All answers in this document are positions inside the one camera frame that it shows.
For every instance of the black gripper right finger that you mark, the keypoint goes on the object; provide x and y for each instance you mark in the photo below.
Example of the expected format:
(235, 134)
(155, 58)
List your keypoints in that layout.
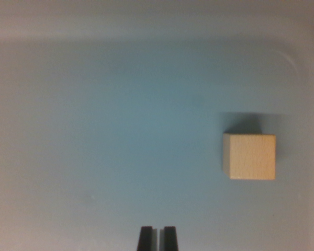
(169, 239)

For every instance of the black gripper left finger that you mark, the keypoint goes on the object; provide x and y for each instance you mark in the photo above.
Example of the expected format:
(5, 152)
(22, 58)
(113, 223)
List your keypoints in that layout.
(146, 239)

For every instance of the light wooden cube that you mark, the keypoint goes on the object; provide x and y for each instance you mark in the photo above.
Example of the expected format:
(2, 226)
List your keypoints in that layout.
(252, 157)

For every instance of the pale blue plastic bin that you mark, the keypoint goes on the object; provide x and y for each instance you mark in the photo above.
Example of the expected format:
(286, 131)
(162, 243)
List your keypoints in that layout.
(107, 117)

